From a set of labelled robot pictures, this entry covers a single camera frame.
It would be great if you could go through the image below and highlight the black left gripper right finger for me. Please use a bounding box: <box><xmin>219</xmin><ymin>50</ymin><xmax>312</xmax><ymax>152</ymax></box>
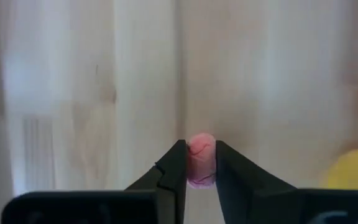
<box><xmin>215</xmin><ymin>139</ymin><xmax>298</xmax><ymax>224</ymax></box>

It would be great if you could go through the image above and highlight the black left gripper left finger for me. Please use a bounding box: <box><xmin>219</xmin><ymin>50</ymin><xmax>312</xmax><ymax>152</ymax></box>
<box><xmin>124</xmin><ymin>139</ymin><xmax>188</xmax><ymax>224</ymax></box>

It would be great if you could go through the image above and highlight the pink raspberry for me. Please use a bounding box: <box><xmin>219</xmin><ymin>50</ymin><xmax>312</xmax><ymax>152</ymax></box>
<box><xmin>186</xmin><ymin>133</ymin><xmax>218</xmax><ymax>190</ymax></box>

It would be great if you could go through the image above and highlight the yellow lemon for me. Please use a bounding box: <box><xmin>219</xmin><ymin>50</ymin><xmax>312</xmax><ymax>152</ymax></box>
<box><xmin>320</xmin><ymin>146</ymin><xmax>358</xmax><ymax>190</ymax></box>

